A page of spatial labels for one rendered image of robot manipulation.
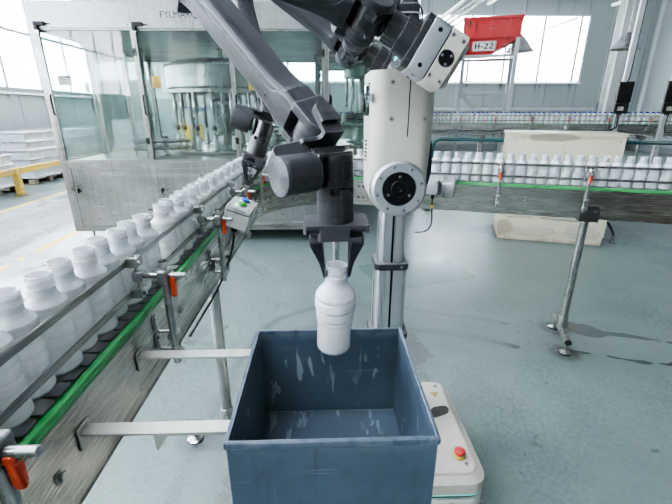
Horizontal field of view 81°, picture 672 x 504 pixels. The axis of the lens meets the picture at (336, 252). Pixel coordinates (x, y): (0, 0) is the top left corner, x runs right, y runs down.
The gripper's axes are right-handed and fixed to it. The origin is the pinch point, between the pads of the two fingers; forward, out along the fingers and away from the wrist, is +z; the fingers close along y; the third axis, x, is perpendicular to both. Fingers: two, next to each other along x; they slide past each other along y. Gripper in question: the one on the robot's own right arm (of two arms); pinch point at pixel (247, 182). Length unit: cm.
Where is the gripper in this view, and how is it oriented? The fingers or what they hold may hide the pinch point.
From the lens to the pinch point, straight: 129.5
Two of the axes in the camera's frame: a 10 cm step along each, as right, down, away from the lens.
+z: -3.4, 8.9, 3.1
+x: 9.4, 3.1, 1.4
